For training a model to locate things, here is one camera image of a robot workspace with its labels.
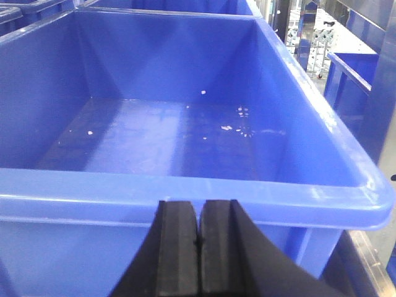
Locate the blue plastic bin front left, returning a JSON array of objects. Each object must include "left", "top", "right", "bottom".
[{"left": 1, "top": 0, "right": 75, "bottom": 36}]

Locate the blue plastic bin rear right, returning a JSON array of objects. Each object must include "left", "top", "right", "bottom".
[{"left": 79, "top": 0, "right": 262, "bottom": 18}]

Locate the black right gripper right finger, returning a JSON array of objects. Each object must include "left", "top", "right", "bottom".
[{"left": 200, "top": 200, "right": 342, "bottom": 296}]

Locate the blue plastic bin front right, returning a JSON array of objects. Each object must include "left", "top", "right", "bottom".
[{"left": 1, "top": 8, "right": 395, "bottom": 296}]

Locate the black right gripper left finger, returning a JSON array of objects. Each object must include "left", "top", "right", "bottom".
[{"left": 110, "top": 201, "right": 198, "bottom": 296}]

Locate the blue plastic bin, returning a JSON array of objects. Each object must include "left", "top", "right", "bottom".
[
  {"left": 1, "top": 0, "right": 75, "bottom": 36},
  {"left": 79, "top": 0, "right": 262, "bottom": 18},
  {"left": 1, "top": 8, "right": 395, "bottom": 296}
]

